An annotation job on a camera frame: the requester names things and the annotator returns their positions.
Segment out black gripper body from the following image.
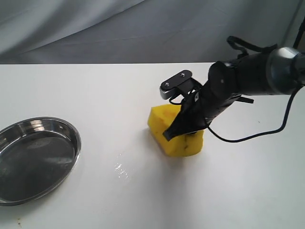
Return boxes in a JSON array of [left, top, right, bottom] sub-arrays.
[[181, 83, 241, 134]]

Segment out yellow sponge block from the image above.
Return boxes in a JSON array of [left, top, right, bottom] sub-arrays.
[[148, 104, 204, 157]]

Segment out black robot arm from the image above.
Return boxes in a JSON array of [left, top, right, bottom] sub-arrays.
[[160, 47, 305, 140]]

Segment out small brown liquid spill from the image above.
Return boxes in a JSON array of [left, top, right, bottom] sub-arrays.
[[113, 153, 129, 179]]

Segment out black stand pole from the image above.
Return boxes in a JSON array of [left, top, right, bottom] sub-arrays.
[[293, 13, 305, 49]]

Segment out round stainless steel dish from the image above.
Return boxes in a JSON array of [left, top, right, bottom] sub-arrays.
[[0, 117, 81, 206]]

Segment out grey backdrop cloth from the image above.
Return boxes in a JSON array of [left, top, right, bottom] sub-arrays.
[[0, 0, 305, 64]]

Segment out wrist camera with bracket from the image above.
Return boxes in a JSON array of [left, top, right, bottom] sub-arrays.
[[160, 70, 202, 100]]

